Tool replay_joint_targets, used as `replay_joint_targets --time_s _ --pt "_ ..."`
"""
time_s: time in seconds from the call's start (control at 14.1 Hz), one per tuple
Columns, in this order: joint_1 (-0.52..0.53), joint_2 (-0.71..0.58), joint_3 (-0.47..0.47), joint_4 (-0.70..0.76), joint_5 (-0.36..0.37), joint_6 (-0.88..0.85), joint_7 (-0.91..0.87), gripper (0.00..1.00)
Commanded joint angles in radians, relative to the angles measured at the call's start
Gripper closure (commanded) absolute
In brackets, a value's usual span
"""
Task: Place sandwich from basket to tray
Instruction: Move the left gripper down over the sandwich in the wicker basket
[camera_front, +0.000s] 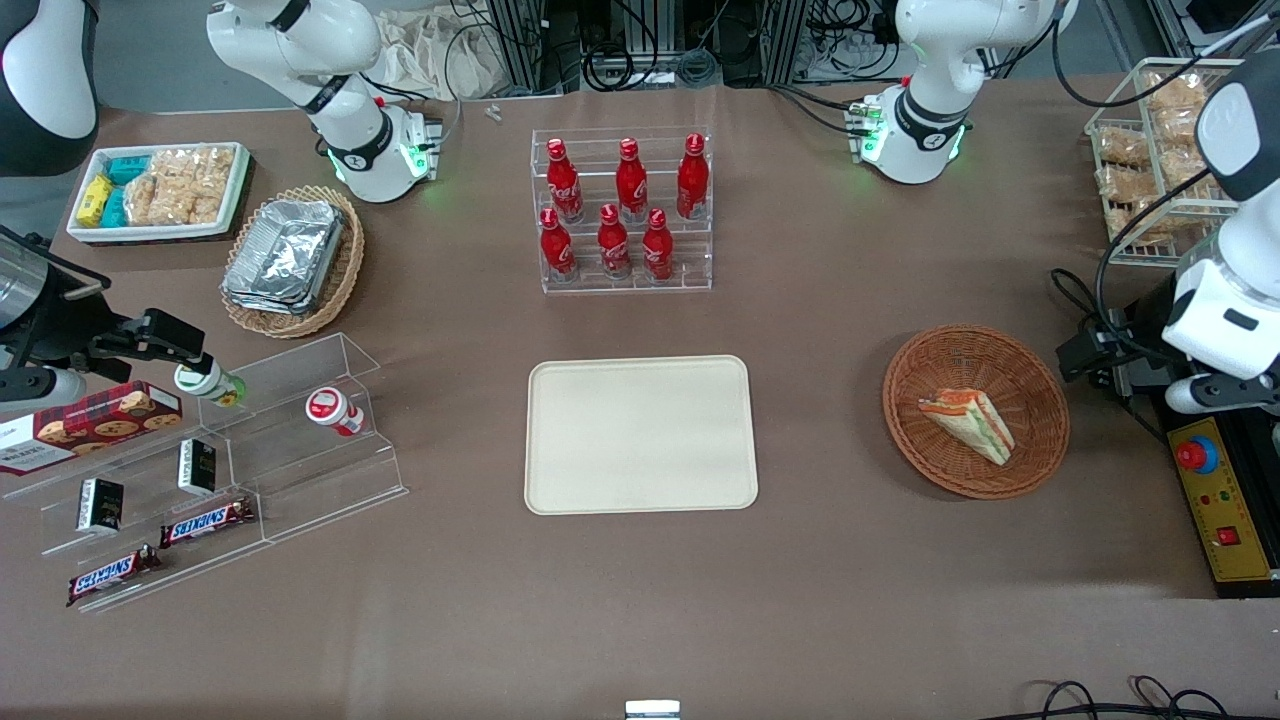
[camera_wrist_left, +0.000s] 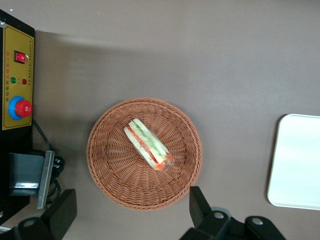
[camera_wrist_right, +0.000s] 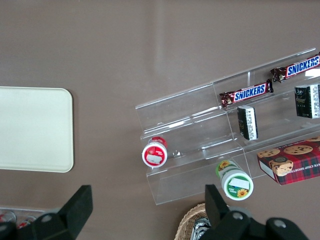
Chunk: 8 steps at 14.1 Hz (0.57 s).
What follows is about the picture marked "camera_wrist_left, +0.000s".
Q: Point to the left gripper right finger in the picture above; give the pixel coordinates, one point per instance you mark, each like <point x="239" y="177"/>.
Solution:
<point x="202" y="215"/>

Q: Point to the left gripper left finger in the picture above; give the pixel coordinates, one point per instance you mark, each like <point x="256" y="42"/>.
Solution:
<point x="57" y="217"/>

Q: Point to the triangle sandwich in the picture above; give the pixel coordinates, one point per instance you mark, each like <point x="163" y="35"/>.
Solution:
<point x="145" y="142"/>

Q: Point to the round brown wicker basket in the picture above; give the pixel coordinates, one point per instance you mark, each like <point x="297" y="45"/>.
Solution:
<point x="112" y="175"/>

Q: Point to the cream plastic tray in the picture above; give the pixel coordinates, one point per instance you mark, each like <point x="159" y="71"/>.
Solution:
<point x="297" y="162"/>

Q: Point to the black heating appliance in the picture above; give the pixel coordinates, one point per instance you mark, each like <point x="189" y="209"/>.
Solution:
<point x="17" y="140"/>

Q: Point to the red emergency stop button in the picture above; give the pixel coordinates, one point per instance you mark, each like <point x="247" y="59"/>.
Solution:
<point x="22" y="108"/>

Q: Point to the red indicator light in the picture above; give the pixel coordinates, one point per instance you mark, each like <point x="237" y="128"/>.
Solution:
<point x="24" y="81"/>

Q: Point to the green indicator light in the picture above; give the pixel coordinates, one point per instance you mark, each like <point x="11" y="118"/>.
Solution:
<point x="13" y="80"/>

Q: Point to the yellow control panel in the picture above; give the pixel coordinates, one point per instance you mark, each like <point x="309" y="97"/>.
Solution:
<point x="18" y="37"/>

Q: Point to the red rocker switch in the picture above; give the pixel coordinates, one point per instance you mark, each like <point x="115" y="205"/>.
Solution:
<point x="20" y="57"/>

